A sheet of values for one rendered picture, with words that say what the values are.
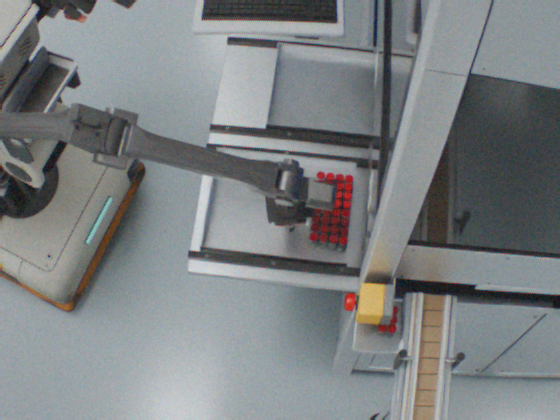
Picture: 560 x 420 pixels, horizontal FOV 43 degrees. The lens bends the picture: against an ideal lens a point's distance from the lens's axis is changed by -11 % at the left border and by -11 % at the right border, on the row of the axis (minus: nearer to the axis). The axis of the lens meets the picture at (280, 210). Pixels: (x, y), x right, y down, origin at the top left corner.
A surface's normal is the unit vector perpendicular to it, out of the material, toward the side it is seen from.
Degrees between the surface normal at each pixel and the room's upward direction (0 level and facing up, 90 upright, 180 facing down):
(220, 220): 0
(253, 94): 0
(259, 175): 31
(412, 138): 90
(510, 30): 90
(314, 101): 0
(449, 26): 90
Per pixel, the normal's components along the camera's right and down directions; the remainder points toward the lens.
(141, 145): 0.39, -0.05
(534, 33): -0.11, 0.91
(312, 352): 0.00, -0.41
